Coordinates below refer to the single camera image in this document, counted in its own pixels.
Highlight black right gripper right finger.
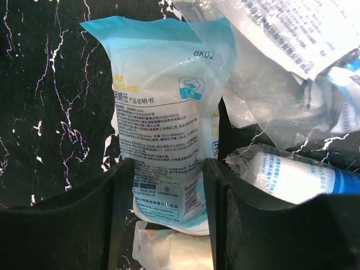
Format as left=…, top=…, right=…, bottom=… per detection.
left=203, top=159, right=359, bottom=270

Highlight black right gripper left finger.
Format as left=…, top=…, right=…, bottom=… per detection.
left=1, top=159, right=134, bottom=269

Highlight clear bag cotton balls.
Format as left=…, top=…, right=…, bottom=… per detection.
left=132, top=221, right=214, bottom=270

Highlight blue cotton swab packet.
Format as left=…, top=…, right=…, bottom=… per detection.
left=82, top=16, right=228, bottom=235

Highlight white blue ointment tube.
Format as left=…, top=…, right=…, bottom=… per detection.
left=225, top=144, right=359, bottom=205

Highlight clear bag of gauze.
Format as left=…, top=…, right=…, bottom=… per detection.
left=174, top=1, right=359, bottom=149

